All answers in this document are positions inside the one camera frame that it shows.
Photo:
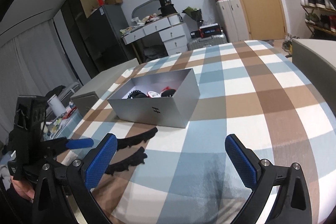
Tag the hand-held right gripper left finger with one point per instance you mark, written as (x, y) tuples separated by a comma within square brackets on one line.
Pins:
[(101, 161)]

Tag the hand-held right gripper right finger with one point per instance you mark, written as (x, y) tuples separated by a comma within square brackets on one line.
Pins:
[(241, 161)]

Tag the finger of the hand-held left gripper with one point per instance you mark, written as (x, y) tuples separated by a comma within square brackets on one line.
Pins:
[(56, 153), (78, 143)]

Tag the grey cardboard box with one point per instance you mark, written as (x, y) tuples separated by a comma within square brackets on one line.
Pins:
[(157, 111)]

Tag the red and white hair accessory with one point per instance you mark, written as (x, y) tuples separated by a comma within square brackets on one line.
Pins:
[(154, 94)]

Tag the black fuzzy hair clip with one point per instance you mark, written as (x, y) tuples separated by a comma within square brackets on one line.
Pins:
[(168, 93)]

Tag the person's left hand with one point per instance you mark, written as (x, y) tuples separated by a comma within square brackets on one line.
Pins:
[(22, 188)]

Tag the plaid blanket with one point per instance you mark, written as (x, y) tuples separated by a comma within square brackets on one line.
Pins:
[(236, 98)]

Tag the grey curtain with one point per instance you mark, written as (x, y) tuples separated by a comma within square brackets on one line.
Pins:
[(31, 64)]

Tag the dark tall cabinet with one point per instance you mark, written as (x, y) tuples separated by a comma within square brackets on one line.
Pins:
[(76, 40)]

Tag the black fridge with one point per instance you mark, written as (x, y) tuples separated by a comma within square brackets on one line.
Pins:
[(110, 35)]

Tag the grey clothes pile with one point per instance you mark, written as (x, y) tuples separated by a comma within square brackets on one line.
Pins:
[(155, 53)]

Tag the silver suitcase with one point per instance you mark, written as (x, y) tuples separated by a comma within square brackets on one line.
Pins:
[(207, 42)]

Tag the black and red box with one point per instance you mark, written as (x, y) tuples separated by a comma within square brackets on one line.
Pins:
[(210, 31)]

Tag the small black box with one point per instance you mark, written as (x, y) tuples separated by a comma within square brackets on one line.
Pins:
[(195, 34)]

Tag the pile of desk clutter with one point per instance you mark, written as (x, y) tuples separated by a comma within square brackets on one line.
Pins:
[(141, 23)]

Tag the white suitcase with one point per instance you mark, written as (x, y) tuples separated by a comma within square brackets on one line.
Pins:
[(232, 19)]

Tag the white desk with drawers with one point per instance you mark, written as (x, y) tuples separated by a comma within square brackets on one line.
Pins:
[(173, 35)]

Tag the small red box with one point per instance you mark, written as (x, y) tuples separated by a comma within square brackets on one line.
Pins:
[(100, 0)]

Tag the arched grey mirror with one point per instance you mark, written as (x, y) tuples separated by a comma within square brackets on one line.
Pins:
[(147, 7)]

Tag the black wrapped bouquet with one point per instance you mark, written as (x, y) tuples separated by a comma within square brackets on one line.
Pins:
[(194, 14)]

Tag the black flared hat box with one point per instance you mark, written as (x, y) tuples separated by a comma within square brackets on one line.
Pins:
[(169, 11)]

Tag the black cylindrical box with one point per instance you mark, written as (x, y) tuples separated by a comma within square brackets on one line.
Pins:
[(164, 0)]

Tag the wooden shoe rack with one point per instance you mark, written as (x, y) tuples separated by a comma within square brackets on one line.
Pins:
[(313, 10)]

